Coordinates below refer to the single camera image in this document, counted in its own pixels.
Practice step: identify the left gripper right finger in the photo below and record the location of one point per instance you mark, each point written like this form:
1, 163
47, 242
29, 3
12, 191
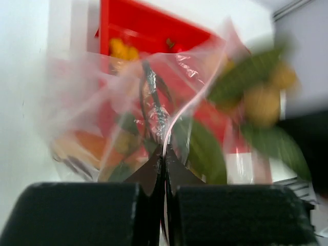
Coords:
204, 214

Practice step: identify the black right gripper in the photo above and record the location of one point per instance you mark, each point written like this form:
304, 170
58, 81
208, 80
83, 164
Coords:
310, 133

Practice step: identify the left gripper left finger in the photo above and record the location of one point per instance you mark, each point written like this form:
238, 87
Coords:
90, 213

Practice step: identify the clear pink-dotted zip bag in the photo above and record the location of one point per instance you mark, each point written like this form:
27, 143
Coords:
119, 99

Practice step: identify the orange ginger root piece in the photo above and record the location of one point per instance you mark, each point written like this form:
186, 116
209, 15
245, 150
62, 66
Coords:
120, 50

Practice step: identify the red chili pepper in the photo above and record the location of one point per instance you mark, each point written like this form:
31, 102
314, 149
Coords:
174, 47

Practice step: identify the red plastic tray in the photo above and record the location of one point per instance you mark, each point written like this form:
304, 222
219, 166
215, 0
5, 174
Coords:
147, 28

